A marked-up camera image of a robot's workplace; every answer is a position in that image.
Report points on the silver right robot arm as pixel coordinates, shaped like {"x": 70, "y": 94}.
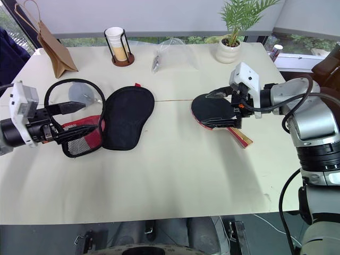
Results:
{"x": 314, "y": 122}

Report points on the tan paper cup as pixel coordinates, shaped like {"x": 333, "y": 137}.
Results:
{"x": 119, "y": 51}

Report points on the white ribbed plant pot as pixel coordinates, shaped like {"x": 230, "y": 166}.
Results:
{"x": 228, "y": 53}

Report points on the white paper cup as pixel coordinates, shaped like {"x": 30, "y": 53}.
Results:
{"x": 114, "y": 34}

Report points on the red and white can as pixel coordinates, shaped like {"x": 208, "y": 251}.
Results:
{"x": 276, "y": 51}

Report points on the dark blue garment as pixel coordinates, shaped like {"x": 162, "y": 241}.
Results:
{"x": 10, "y": 61}

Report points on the black and red paddle case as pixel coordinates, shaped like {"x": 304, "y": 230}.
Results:
{"x": 127, "y": 117}

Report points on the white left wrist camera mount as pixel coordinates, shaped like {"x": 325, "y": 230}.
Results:
{"x": 19, "y": 125}

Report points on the green palm plant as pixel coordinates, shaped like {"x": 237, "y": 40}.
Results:
{"x": 239, "y": 16}

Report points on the brown paper bag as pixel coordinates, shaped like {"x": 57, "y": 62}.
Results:
{"x": 57, "y": 55}

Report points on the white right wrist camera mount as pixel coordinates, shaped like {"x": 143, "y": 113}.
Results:
{"x": 245, "y": 75}

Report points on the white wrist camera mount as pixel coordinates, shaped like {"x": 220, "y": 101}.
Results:
{"x": 19, "y": 125}
{"x": 245, "y": 75}

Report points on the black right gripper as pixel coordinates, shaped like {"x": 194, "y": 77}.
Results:
{"x": 243, "y": 110}

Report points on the black table tennis paddle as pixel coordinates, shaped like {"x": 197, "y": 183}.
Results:
{"x": 212, "y": 107}

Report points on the clear plastic bag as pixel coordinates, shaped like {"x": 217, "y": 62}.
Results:
{"x": 175, "y": 53}

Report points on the metal table clamp bracket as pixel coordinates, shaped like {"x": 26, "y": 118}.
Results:
{"x": 85, "y": 241}
{"x": 239, "y": 236}
{"x": 150, "y": 228}

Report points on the dark brown leather bag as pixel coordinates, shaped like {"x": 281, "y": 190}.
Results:
{"x": 328, "y": 69}

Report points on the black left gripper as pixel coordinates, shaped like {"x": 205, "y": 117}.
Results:
{"x": 43, "y": 131}

